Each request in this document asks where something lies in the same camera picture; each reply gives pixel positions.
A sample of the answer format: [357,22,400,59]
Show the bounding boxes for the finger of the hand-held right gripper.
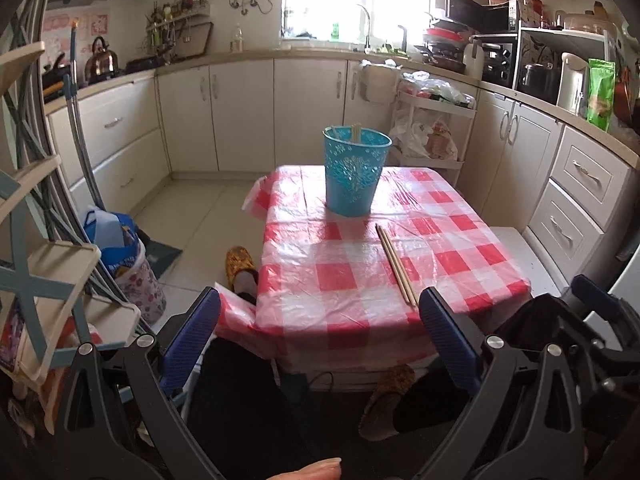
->
[572,274,640,441]
[500,296,596,361]

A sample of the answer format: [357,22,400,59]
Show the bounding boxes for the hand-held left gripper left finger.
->
[65,287,223,480]

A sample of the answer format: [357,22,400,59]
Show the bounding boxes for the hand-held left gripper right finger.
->
[419,286,576,480]

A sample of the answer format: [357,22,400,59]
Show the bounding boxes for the blue patterned plastic bucket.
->
[322,126,393,218]

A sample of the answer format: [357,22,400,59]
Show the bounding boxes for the person's left hand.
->
[270,457,343,480]

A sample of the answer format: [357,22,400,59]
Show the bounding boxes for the person's right leg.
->
[392,367,471,433]

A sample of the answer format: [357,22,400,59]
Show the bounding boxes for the person's leg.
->
[392,367,471,433]
[185,270,361,480]

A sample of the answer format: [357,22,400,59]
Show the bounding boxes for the white stool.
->
[487,226,563,301]

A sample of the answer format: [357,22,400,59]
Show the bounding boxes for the floral patterned waste bin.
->
[115,240,167,326]

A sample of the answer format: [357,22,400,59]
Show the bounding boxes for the person's left leg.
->
[185,270,361,480]

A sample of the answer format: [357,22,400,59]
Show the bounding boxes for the yellow floral slipper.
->
[359,364,417,441]
[225,246,260,306]

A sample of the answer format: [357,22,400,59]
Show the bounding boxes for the dark dustpan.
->
[140,230,183,281]

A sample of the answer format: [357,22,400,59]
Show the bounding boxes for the red white checked tablecloth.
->
[215,164,533,361]

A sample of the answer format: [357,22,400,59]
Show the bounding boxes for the beige and blue shelf rack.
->
[0,40,143,436]

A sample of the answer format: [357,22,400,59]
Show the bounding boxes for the smartphone with pink screen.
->
[0,300,26,368]

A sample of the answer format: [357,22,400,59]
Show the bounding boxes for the green food packet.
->
[587,58,616,132]

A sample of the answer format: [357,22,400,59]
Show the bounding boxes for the white plastic shopping bags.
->
[390,115,458,161]

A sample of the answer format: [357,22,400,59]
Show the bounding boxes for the white electric kettle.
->
[557,52,590,115]

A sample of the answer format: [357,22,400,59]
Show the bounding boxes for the black cooking pot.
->
[520,62,561,103]

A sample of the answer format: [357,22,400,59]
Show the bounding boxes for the white storage cart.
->
[390,72,478,186]

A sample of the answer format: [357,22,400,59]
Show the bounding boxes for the cream kitchen base cabinets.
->
[45,50,640,261]

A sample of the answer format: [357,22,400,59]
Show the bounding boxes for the pile of plastic bags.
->
[400,71,476,108]

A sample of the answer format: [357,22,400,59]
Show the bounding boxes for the black toaster oven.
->
[472,34,521,88]

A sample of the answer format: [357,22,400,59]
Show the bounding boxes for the white hanging door bin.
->
[357,62,398,103]

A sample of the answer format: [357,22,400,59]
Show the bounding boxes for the white plastic jug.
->
[462,42,485,80]

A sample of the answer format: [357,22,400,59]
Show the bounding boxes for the white counter shelf rack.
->
[517,25,618,106]

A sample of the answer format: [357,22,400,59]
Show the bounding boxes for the black pan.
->
[125,55,166,72]

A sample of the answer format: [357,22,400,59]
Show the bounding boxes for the steel whistling kettle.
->
[84,36,120,80]

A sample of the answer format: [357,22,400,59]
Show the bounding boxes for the stack of pans and dishes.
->
[422,15,473,72]

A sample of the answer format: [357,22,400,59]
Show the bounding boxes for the black tray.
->
[175,21,215,58]

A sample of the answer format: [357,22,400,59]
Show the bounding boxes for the black microwave oven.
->
[445,0,521,33]

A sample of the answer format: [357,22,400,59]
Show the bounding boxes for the chrome sink faucet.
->
[356,4,373,51]

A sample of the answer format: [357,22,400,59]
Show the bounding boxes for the wall spice rack with bottles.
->
[145,0,211,23]

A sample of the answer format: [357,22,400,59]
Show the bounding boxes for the pink wall posters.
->
[42,12,111,41]

